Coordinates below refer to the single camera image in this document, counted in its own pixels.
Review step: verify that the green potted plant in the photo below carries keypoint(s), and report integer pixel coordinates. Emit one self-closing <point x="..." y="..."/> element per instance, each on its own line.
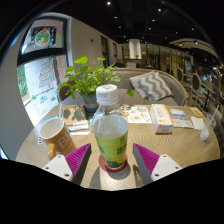
<point x="88" y="80"/>

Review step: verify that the group of ceiling lights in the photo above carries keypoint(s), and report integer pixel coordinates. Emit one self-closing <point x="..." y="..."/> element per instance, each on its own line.
<point x="108" y="3"/>

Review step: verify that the white box with orange print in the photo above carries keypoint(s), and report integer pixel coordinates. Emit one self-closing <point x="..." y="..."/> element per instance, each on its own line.
<point x="161" y="118"/>

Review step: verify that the small yellow card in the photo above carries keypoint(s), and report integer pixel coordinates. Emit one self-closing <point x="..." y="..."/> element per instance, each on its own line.
<point x="196" y="112"/>

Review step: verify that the small white blue box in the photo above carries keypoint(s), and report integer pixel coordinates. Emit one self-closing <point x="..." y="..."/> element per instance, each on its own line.
<point x="177" y="113"/>

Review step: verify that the tan ceramic mug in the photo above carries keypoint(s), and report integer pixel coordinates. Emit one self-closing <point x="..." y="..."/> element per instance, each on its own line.
<point x="58" y="138"/>

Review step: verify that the grey curved sofa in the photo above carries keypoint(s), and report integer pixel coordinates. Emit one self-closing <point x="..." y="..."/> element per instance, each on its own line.
<point x="176" y="90"/>

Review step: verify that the white paper sheet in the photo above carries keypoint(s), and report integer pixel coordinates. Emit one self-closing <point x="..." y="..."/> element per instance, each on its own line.
<point x="181" y="123"/>

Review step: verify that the flat round red coaster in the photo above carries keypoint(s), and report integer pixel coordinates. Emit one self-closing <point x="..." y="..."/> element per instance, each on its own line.
<point x="101" y="165"/>

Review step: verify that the clear green-label drink bottle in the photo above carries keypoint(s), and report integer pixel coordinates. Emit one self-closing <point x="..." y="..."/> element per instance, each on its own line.
<point x="110" y="140"/>

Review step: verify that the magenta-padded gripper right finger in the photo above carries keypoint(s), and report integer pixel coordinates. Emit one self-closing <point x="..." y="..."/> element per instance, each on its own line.
<point x="146" y="159"/>

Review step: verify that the group of dining chairs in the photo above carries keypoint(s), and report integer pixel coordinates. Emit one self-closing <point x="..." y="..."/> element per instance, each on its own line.
<point x="196" y="83"/>

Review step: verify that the window with festive stickers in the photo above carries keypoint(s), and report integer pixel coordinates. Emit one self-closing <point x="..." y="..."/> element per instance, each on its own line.
<point x="41" y="76"/>

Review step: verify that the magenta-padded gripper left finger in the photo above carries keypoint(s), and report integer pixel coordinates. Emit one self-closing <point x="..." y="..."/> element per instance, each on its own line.
<point x="78" y="159"/>

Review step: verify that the white paper napkin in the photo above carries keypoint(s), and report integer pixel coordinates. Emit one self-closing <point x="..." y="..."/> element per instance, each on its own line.
<point x="199" y="123"/>

